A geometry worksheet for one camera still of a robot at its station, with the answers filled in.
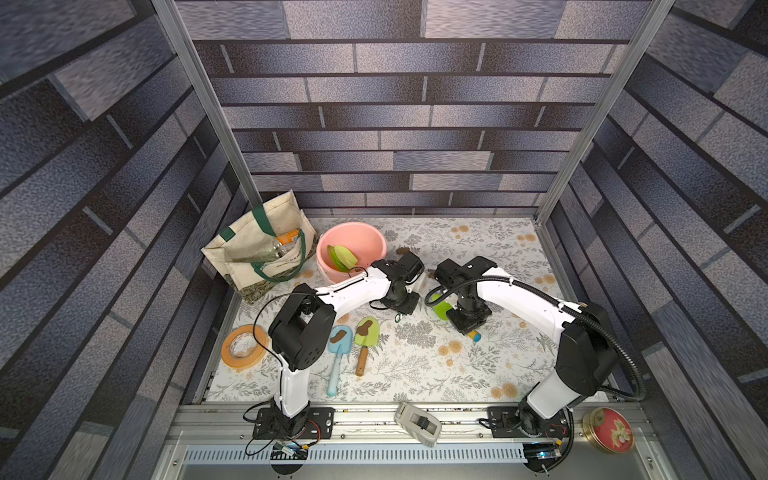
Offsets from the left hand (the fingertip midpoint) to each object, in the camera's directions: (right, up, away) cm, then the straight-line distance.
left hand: (411, 307), depth 88 cm
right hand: (+15, -4, -6) cm, 17 cm away
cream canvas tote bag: (-49, +19, +17) cm, 56 cm away
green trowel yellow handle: (+7, +2, -12) cm, 14 cm away
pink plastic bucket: (-14, +20, +2) cm, 24 cm away
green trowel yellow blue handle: (-24, +13, +7) cm, 28 cm away
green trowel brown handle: (-13, -8, +1) cm, 16 cm away
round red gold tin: (+46, -26, -18) cm, 56 cm away
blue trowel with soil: (-21, -10, -1) cm, 24 cm away
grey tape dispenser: (+1, -25, -18) cm, 31 cm away
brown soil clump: (-2, +17, +22) cm, 27 cm away
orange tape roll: (-52, -12, 0) cm, 53 cm away
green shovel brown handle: (-21, +15, +12) cm, 29 cm away
